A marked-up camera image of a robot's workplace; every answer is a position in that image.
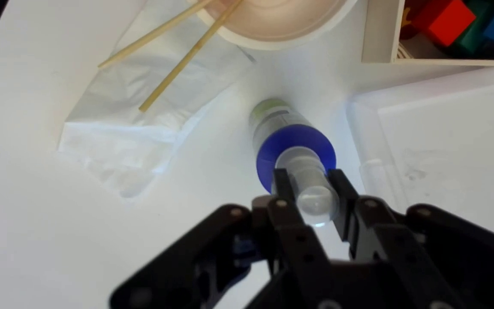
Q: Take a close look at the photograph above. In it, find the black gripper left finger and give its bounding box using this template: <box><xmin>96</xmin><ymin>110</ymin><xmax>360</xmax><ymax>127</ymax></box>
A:
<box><xmin>108</xmin><ymin>168</ymin><xmax>329</xmax><ymax>309</ymax></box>

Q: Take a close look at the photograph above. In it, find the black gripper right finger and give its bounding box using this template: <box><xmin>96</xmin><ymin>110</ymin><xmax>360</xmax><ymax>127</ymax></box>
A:
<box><xmin>326</xmin><ymin>168</ymin><xmax>494</xmax><ymax>309</ymax></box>

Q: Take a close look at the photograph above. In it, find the clear bottle cap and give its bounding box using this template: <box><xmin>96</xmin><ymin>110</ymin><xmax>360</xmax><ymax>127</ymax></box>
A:
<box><xmin>275</xmin><ymin>146</ymin><xmax>338</xmax><ymax>228</ymax></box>

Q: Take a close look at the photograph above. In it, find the blue spray bottle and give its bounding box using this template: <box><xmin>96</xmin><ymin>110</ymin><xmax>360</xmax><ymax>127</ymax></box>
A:
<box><xmin>249</xmin><ymin>96</ymin><xmax>340</xmax><ymax>195</ymax></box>

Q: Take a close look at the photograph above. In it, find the white plastic tray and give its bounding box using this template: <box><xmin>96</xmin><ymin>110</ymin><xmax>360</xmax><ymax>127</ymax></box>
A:
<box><xmin>345</xmin><ymin>75</ymin><xmax>494</xmax><ymax>243</ymax></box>

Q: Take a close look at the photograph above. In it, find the clear plastic bag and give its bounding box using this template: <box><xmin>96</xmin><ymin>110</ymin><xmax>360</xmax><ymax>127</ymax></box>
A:
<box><xmin>57</xmin><ymin>0</ymin><xmax>257</xmax><ymax>199</ymax></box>

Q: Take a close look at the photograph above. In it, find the wooden tray of blocks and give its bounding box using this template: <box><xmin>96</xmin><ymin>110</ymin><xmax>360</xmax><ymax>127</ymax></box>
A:
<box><xmin>360</xmin><ymin>0</ymin><xmax>494</xmax><ymax>70</ymax></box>

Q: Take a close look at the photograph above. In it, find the wooden chopstick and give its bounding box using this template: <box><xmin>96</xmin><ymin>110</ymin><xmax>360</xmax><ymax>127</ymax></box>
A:
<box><xmin>98</xmin><ymin>0</ymin><xmax>216</xmax><ymax>68</ymax></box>
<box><xmin>137</xmin><ymin>0</ymin><xmax>247</xmax><ymax>113</ymax></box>

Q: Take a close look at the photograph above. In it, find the white round bowl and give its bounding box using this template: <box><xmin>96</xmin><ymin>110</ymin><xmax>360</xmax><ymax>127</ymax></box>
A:
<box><xmin>197</xmin><ymin>0</ymin><xmax>359</xmax><ymax>51</ymax></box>

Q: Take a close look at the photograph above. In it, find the red toy block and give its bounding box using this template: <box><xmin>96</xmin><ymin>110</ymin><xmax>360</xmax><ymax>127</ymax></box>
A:
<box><xmin>410</xmin><ymin>0</ymin><xmax>479</xmax><ymax>48</ymax></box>

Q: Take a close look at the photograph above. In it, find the green toy block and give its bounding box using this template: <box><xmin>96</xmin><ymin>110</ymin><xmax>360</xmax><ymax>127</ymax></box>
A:
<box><xmin>456</xmin><ymin>0</ymin><xmax>494</xmax><ymax>56</ymax></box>

